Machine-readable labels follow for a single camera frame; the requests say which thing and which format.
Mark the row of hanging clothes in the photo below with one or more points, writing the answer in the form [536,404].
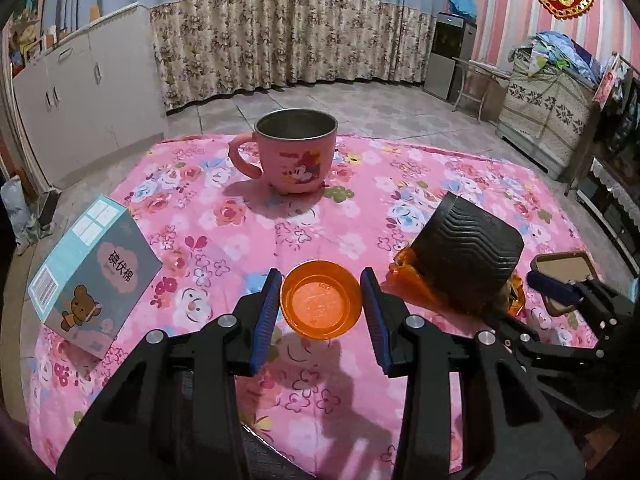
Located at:
[625,110]

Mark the cloth-covered cabinet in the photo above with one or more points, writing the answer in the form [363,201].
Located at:
[545,110]

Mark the orange plastic wrapper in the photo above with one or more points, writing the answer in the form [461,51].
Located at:
[407,280]

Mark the water dispenser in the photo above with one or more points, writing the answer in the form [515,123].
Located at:
[450,55]

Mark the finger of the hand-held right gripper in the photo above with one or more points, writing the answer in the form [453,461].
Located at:
[550,352]
[550,285]

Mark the pink hanging bag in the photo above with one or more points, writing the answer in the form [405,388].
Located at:
[605,85]

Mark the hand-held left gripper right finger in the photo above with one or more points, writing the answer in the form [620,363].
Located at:
[375,320]

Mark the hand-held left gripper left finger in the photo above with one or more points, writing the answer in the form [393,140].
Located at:
[265,315]

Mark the metal clothes rack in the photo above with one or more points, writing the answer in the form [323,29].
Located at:
[582,155]

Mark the teal box with bear print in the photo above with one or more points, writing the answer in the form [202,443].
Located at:
[95,280]

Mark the pile of folded bedding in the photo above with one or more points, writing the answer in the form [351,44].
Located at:
[560,50]

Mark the small orange plastic bowl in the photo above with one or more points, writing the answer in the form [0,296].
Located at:
[320,305]

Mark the blue and beige floral curtain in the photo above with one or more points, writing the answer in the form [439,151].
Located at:
[275,35]

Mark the black ribbed cup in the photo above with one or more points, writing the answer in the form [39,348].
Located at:
[470,255]

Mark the white cabinet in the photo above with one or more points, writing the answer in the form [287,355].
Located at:
[85,100]

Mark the pink mug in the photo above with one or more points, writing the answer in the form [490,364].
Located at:
[295,160]

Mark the blue bag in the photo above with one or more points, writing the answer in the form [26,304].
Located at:
[462,4]

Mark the wooden stool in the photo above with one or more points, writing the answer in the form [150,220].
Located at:
[480,85]

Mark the pink floral tablecloth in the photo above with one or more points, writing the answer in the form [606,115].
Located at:
[225,220]

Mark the grey plastic bag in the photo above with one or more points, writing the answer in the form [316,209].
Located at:
[20,210]

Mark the low dark cabinet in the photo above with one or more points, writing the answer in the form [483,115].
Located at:
[610,195]

